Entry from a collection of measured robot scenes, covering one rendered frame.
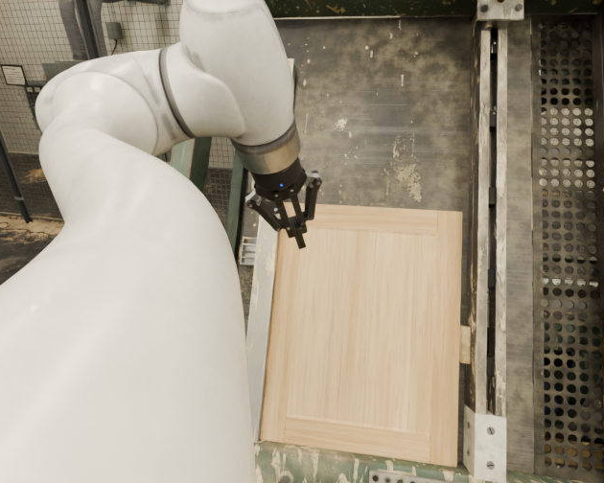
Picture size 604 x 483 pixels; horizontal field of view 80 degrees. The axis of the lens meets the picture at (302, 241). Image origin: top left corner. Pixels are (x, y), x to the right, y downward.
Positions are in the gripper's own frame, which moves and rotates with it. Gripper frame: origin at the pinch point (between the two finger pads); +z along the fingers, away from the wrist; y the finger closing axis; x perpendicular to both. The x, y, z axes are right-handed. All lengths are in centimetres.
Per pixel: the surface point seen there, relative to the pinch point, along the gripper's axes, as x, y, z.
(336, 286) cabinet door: 1.9, -4.9, 23.1
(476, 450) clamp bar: 41, -21, 33
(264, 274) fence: -4.8, 10.9, 18.6
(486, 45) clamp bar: -33, -56, -2
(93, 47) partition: -297, 114, 73
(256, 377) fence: 15.2, 19.5, 28.1
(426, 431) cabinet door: 35, -13, 37
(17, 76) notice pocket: -328, 199, 88
